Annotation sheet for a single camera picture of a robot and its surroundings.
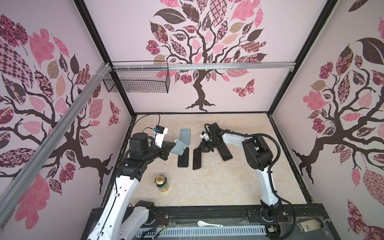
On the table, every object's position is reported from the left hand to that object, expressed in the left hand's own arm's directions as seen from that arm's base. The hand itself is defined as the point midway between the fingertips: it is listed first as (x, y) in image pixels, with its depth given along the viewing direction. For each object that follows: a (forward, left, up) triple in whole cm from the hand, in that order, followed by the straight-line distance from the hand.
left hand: (173, 146), depth 71 cm
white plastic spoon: (-29, -14, -23) cm, 40 cm away
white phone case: (+1, -2, -3) cm, 4 cm away
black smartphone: (+4, -3, -24) cm, 25 cm away
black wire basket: (+70, +36, -9) cm, 79 cm away
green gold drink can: (-13, +6, -15) cm, 21 cm away
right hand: (+12, -12, -22) cm, 28 cm away
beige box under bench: (-30, -65, -21) cm, 75 cm away
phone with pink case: (+11, -30, -25) cm, 41 cm away
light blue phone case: (+25, -3, -26) cm, 36 cm away
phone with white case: (+5, -12, -23) cm, 27 cm away
